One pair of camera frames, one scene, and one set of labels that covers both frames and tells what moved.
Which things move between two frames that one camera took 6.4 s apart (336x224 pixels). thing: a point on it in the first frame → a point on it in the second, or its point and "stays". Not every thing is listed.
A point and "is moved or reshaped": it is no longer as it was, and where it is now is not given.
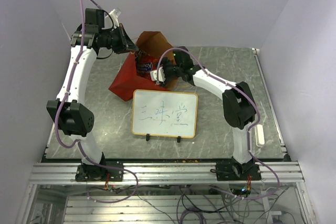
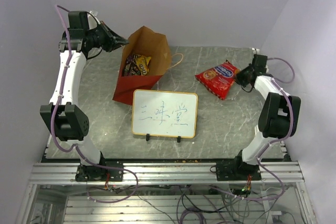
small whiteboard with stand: (164, 114) stays
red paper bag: (127, 81) is moved or reshaped
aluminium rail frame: (292, 172) stays
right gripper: (165, 63) → (238, 76)
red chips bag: (145, 64) → (219, 78)
